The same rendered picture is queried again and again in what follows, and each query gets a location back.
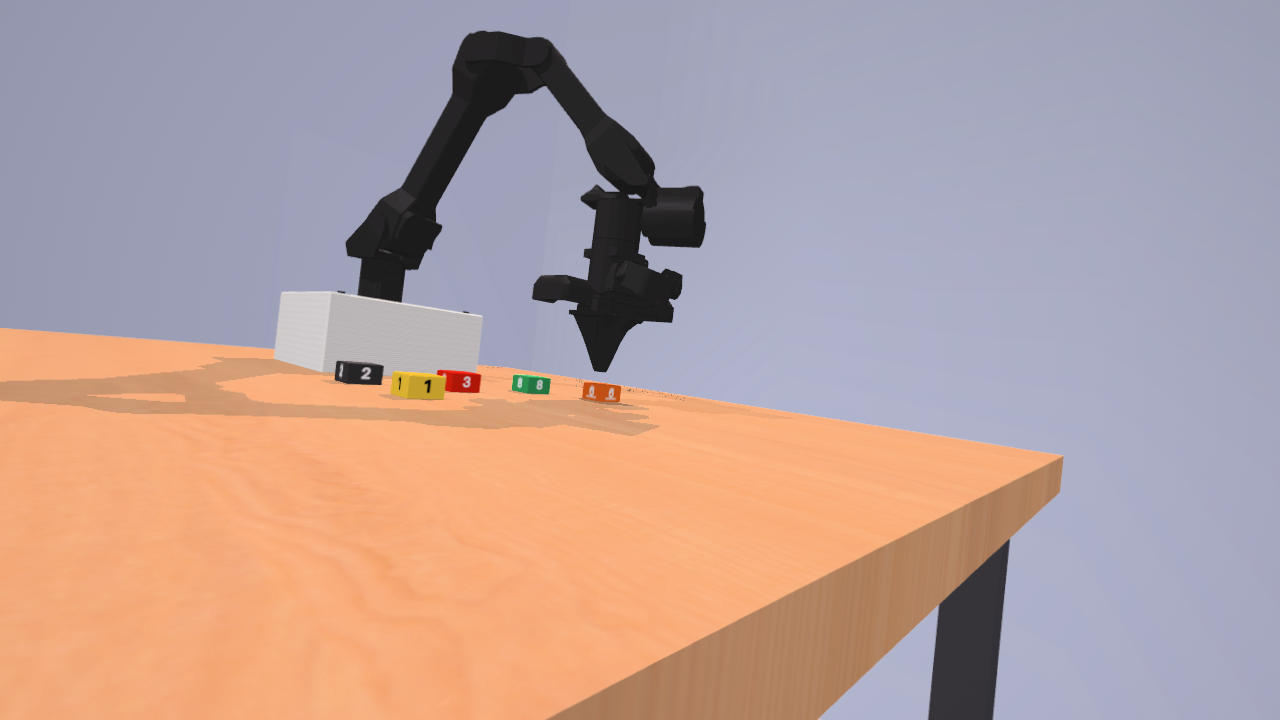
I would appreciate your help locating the red block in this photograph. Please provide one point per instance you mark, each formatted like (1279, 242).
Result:
(461, 381)

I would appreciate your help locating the yellow digit block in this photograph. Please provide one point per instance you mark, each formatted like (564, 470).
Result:
(412, 385)

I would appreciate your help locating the orange block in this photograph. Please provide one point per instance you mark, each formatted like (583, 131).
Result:
(601, 392)

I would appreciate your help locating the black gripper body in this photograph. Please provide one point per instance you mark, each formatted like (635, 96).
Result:
(592, 294)

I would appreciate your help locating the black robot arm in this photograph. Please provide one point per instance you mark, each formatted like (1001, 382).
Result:
(489, 69)

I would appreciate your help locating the green block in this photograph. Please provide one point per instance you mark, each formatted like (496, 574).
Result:
(531, 384)

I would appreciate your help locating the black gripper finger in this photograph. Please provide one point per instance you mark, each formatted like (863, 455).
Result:
(616, 334)
(594, 327)

